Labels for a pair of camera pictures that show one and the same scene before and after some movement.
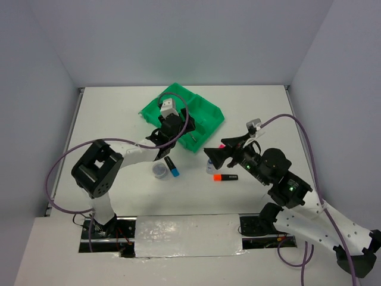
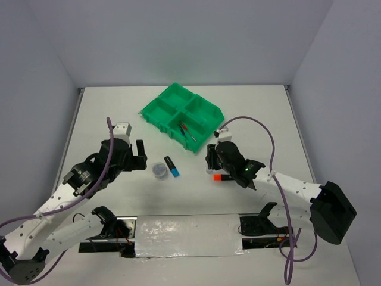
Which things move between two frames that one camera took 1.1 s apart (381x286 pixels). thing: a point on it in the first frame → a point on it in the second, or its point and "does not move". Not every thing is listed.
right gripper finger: [236, 142] → [212, 157]
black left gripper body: [189, 126] → [131, 162]
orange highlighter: [218, 177] does not move
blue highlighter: [174, 171] does not move
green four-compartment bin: [206, 117] does not move
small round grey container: [159, 170] does not move
